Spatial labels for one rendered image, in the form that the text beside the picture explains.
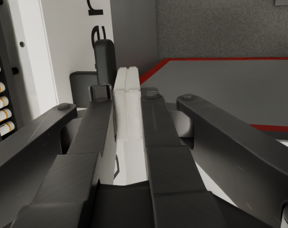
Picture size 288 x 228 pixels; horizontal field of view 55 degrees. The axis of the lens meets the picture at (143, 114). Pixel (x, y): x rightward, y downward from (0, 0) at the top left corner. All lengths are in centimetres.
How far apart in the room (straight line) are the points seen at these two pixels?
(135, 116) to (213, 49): 96
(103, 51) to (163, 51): 94
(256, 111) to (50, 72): 37
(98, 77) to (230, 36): 92
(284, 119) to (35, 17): 38
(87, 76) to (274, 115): 34
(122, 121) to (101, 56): 6
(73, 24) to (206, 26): 90
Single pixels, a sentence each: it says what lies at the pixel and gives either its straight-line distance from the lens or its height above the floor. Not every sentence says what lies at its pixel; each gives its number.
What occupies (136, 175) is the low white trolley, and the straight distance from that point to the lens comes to 42.
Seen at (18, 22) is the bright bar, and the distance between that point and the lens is 32.
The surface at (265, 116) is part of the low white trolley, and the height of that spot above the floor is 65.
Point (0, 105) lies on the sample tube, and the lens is 31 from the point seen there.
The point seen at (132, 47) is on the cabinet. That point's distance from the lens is 79.
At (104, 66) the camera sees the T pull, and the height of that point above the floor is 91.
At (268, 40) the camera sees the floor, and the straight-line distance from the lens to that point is 110.
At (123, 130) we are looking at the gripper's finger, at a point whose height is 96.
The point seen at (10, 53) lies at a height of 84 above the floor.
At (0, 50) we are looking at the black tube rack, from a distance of 31.
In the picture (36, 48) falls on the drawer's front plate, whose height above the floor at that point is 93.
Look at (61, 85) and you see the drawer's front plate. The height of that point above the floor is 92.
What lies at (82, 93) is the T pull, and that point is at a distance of 21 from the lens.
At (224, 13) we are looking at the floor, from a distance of 109.
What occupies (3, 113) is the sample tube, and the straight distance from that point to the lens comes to 31.
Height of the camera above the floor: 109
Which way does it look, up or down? 63 degrees down
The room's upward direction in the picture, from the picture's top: 140 degrees counter-clockwise
